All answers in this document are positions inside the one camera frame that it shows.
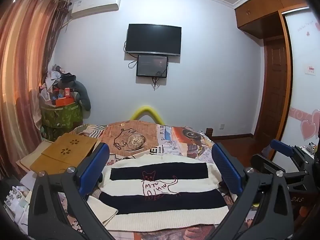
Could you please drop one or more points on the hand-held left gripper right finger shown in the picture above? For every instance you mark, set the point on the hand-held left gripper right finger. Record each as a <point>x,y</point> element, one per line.
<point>226,170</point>

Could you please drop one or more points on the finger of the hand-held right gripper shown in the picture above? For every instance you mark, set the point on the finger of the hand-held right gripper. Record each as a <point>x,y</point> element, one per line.
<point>281,146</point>
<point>262,162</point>

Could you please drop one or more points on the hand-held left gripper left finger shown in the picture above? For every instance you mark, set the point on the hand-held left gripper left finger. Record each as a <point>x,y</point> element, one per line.
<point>96,165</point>

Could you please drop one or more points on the black and white striped sweater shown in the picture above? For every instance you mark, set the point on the black and white striped sweater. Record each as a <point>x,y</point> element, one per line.
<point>160,172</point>

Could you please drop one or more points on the wooden lap desk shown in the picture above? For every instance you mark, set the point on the wooden lap desk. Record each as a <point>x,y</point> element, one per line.
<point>62,152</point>

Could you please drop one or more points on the printed blanket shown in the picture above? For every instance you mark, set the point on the printed blanket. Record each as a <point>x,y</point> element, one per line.
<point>175,145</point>

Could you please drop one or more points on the green storage bag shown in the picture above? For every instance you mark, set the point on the green storage bag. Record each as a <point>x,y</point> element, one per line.
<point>60,116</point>

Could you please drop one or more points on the white heart-print wardrobe door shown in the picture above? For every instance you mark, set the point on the white heart-print wardrobe door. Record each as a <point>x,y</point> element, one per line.
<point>300,80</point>

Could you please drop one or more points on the orange box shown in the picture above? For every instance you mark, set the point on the orange box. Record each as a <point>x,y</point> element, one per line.
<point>65,102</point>

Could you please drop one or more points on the grey jacket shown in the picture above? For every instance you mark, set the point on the grey jacket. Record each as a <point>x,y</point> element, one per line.
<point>83,95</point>

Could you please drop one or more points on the yellow foam tube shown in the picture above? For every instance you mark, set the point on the yellow foam tube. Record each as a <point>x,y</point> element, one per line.
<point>147,108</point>

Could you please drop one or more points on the pile of papers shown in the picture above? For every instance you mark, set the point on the pile of papers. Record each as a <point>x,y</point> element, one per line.
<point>16,205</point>

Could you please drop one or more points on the pile of clutter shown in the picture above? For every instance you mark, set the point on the pile of clutter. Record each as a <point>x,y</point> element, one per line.
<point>56,80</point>

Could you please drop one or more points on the striped brown curtain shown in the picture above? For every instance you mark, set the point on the striped brown curtain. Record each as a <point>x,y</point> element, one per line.
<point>22,67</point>

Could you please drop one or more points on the wooden overhead cabinet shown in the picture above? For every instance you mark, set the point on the wooden overhead cabinet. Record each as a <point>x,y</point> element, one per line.
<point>260,10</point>

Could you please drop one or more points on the white air conditioner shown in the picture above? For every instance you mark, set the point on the white air conditioner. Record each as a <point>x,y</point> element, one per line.
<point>95,5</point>

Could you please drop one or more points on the dark wooden bed post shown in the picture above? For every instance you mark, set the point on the dark wooden bed post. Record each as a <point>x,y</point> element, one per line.
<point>208,132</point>

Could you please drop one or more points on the white wall socket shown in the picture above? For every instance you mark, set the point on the white wall socket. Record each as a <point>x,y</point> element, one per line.
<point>221,126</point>

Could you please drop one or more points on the small wall monitor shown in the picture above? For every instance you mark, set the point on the small wall monitor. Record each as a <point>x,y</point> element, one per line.
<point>151,65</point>

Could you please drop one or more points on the black wall television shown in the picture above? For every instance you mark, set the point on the black wall television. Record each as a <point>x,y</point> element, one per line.
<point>153,38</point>

